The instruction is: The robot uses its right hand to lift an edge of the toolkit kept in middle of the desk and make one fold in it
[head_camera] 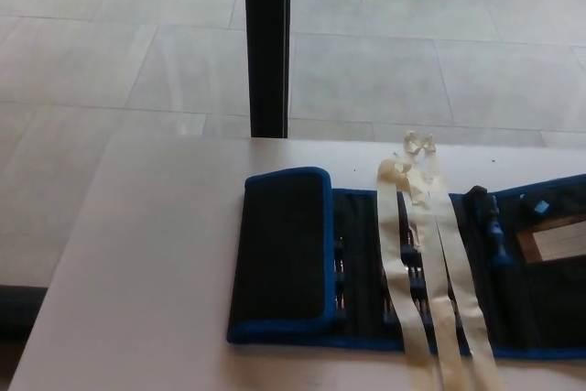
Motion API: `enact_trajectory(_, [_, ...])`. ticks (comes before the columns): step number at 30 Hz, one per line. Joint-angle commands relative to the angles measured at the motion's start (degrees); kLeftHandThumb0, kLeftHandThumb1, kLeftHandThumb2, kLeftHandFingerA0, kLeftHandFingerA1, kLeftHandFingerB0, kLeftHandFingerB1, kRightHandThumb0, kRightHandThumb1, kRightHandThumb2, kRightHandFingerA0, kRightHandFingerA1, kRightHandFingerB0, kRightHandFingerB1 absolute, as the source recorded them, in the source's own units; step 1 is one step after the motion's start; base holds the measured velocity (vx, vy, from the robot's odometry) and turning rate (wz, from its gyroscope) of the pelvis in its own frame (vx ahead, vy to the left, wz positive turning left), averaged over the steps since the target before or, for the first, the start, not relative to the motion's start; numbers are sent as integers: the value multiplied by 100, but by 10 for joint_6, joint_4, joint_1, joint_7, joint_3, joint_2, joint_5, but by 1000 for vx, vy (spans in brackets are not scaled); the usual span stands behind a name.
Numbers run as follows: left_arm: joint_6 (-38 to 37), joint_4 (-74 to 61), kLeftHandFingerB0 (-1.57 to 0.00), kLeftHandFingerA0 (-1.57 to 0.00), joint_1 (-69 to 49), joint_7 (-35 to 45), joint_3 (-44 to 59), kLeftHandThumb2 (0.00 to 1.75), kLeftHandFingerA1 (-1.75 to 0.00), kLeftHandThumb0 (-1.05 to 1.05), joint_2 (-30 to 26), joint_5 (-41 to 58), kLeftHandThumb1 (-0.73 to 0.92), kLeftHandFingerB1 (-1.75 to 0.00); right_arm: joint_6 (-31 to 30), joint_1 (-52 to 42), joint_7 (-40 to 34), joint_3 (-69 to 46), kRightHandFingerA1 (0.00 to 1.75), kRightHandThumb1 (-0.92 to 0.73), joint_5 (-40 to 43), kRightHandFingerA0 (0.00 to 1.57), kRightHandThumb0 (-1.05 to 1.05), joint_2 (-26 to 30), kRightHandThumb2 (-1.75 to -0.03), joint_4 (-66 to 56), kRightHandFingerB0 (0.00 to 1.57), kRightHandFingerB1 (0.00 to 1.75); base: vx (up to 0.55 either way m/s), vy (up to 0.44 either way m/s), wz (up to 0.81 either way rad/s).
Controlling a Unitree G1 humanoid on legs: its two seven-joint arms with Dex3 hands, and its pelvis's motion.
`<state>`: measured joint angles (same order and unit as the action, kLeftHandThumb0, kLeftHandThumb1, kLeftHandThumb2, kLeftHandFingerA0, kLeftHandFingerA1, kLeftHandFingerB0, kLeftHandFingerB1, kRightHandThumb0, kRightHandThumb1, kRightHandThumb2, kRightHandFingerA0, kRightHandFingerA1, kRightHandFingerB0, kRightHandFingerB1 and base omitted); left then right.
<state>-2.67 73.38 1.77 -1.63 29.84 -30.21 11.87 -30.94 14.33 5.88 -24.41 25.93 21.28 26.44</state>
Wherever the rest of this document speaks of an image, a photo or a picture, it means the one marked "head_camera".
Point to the small blue cube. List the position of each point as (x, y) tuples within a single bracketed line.
[(540, 208)]

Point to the black vertical post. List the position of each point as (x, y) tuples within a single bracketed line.
[(267, 43)]

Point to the blue screwdriver bit rack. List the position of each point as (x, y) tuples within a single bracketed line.
[(339, 272), (413, 279)]

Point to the wide beige masking tape strip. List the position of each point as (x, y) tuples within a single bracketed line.
[(389, 226)]

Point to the narrow beige masking tape strip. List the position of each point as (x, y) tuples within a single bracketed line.
[(451, 244)]

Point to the black blue-trimmed roll-up toolkit pouch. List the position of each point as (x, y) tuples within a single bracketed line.
[(279, 244)]

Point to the white printed card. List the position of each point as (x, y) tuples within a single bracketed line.
[(561, 244)]

